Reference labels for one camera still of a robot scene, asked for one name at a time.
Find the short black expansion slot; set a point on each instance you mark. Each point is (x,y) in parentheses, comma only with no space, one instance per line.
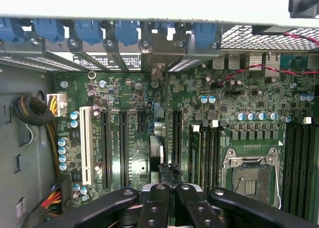
(142,122)

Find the white power connector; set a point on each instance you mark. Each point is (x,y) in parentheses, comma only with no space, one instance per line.
(61,104)

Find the white expansion slot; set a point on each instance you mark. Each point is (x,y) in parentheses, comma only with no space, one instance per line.
(87,146)

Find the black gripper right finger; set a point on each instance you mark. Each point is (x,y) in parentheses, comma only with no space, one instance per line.
(194,208)

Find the ribbed silver port block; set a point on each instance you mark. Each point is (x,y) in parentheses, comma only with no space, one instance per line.
(255,61)

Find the tall silver port block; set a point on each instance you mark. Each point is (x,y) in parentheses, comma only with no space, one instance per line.
(272,63)

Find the silver USB port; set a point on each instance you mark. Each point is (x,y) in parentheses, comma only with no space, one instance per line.
(218,61)
(233,61)

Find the long black expansion slot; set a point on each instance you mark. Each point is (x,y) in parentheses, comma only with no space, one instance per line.
(177,138)
(106,150)
(124,150)

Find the thin metal locking lever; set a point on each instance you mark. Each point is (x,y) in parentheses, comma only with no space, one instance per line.
(239,184)
(277,193)

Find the RAM slot with black latches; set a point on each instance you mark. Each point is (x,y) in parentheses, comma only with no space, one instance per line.
(315,173)
(291,168)
(205,158)
(220,158)

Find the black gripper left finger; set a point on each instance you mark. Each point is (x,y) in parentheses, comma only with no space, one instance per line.
(157,208)

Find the RAM slot with white latches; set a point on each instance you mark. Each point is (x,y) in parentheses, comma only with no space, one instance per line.
(212,158)
(304,168)

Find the metal slot cover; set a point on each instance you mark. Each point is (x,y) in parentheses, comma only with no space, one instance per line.
(93,61)
(62,61)
(119,62)

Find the dark grey PC case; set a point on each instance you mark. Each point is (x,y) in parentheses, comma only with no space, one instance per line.
(22,150)

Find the green motherboard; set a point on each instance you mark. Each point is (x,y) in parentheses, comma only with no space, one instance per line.
(134,93)

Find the black plastic block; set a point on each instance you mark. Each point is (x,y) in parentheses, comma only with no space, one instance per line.
(304,6)

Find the CPU socket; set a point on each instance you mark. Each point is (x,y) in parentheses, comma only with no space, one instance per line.
(251,180)

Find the teal serial port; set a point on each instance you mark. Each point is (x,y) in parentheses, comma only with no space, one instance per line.
(294,61)

